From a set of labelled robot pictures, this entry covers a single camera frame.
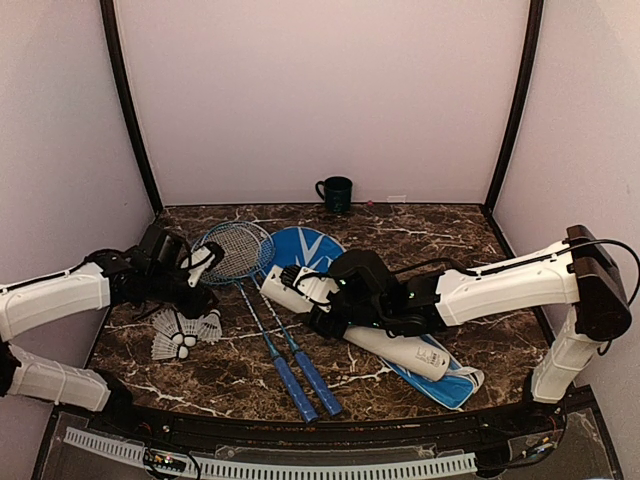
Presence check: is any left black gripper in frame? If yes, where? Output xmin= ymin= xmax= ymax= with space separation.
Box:
xmin=146 ymin=269 xmax=219 ymax=320

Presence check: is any white shuttlecock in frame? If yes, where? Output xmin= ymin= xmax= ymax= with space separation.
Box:
xmin=152 ymin=309 xmax=184 ymax=345
xmin=198 ymin=309 xmax=222 ymax=344
xmin=176 ymin=312 xmax=199 ymax=347
xmin=151 ymin=332 xmax=189 ymax=361

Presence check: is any white shuttlecock tube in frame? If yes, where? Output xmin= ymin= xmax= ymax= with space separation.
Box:
xmin=260 ymin=265 xmax=455 ymax=382

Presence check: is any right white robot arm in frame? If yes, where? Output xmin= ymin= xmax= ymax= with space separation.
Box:
xmin=304 ymin=225 xmax=635 ymax=434

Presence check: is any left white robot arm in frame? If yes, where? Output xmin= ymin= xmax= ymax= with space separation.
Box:
xmin=1 ymin=244 xmax=224 ymax=436

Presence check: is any blue badminton racket right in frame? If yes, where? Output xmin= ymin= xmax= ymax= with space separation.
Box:
xmin=196 ymin=221 xmax=343 ymax=424

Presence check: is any blue badminton racket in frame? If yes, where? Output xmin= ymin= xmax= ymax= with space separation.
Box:
xmin=196 ymin=221 xmax=343 ymax=424
xmin=189 ymin=229 xmax=320 ymax=426

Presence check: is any blue badminton racket left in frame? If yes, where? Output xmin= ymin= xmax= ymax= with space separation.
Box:
xmin=189 ymin=229 xmax=320 ymax=426

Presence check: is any blue racket bag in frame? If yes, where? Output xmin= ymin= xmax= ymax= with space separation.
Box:
xmin=266 ymin=227 xmax=484 ymax=410

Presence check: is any dark green mug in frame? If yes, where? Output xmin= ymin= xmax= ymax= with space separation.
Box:
xmin=315 ymin=176 xmax=353 ymax=214

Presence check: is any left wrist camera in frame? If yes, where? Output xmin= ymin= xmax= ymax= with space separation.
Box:
xmin=131 ymin=224 xmax=182 ymax=274

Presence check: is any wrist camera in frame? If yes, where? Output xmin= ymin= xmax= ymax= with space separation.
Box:
xmin=131 ymin=224 xmax=182 ymax=274
xmin=329 ymin=249 xmax=399 ymax=300

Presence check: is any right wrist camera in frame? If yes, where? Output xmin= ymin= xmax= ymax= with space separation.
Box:
xmin=329 ymin=249 xmax=399 ymax=300

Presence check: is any white slotted cable duct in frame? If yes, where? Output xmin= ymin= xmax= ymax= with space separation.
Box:
xmin=63 ymin=427 xmax=477 ymax=479

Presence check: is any left black frame post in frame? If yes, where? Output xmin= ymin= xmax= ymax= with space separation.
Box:
xmin=99 ymin=0 xmax=164 ymax=215

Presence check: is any black frame post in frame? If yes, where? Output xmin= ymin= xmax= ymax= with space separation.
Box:
xmin=483 ymin=0 xmax=545 ymax=216
xmin=99 ymin=0 xmax=164 ymax=215

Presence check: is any right black frame post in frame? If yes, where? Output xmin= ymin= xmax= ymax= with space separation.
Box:
xmin=483 ymin=0 xmax=545 ymax=216

